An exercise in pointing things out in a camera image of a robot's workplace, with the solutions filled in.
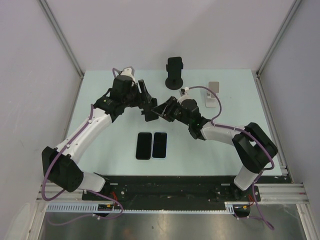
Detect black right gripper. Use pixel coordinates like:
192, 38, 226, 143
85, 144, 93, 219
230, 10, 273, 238
151, 96, 191, 126

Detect black phone stand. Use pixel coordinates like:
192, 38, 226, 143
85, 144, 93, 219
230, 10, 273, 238
141, 110, 159, 122

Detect black phone light blue case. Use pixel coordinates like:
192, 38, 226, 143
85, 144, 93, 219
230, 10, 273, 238
152, 132, 168, 159

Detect white phone stand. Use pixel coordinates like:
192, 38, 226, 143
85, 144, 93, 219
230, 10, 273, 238
205, 81, 220, 108

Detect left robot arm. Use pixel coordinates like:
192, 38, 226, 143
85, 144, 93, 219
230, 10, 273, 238
41, 75, 157, 200

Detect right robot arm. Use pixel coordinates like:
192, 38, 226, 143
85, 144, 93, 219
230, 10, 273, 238
151, 96, 278, 201

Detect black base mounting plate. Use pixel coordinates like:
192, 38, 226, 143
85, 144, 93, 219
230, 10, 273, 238
51, 174, 263, 211

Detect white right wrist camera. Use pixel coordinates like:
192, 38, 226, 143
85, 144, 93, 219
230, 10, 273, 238
178, 87, 190, 103

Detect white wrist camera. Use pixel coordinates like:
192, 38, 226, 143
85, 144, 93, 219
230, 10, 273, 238
178, 87, 190, 103
120, 66, 135, 81

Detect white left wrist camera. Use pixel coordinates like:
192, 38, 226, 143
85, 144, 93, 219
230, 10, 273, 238
120, 66, 135, 81

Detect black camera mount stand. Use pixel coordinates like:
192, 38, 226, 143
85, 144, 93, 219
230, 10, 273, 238
165, 56, 184, 90

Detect left aluminium frame post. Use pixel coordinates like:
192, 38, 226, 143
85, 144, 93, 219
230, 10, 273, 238
37, 0, 84, 79

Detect aluminium frame post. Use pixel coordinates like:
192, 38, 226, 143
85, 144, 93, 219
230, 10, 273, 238
37, 0, 84, 79
255, 0, 304, 77

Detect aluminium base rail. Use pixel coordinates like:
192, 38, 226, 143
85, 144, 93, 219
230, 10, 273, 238
51, 183, 309, 205

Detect white slotted cable duct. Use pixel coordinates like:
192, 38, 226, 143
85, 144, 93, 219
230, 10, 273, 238
46, 201, 251, 214

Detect right aluminium frame post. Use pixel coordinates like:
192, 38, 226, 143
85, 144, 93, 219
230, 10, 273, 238
255, 0, 304, 77

